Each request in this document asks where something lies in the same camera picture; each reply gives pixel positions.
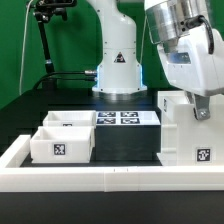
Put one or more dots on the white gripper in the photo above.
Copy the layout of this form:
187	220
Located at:
193	69

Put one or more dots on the white drawer cabinet box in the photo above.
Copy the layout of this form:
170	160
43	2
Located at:
186	141

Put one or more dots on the white front drawer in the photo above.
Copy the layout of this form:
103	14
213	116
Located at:
66	144

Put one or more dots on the white drawer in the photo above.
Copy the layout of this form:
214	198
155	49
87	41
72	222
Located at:
70	118
66	144

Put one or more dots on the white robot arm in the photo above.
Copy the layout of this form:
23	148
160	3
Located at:
165	21

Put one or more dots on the white rear drawer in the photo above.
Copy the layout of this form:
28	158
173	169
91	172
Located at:
70	118

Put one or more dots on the white marker tag plate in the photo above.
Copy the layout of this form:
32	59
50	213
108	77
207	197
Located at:
127	118

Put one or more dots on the black camera stand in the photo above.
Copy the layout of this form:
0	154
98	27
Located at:
44	10

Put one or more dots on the white workspace border frame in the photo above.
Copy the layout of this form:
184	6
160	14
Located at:
15	178

